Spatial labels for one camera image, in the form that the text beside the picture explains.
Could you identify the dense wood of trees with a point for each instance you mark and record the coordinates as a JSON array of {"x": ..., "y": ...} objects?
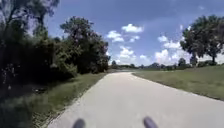
[{"x": 43, "y": 55}]

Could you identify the large broad tree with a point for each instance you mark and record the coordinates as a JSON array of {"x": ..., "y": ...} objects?
[{"x": 205, "y": 38}]

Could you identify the grass verge with weeds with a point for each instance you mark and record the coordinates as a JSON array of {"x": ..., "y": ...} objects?
[{"x": 50, "y": 100}]

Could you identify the pale concrete path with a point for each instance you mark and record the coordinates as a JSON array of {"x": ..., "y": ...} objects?
[{"x": 126, "y": 100}]

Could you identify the mown grass field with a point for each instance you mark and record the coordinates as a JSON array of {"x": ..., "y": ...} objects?
[{"x": 193, "y": 81}]

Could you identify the robot's own part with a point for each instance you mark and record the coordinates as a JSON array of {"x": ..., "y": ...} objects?
[
  {"x": 79, "y": 124},
  {"x": 150, "y": 122}
]

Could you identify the distant row of trees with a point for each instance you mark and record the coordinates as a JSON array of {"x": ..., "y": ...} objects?
[{"x": 156, "y": 65}]

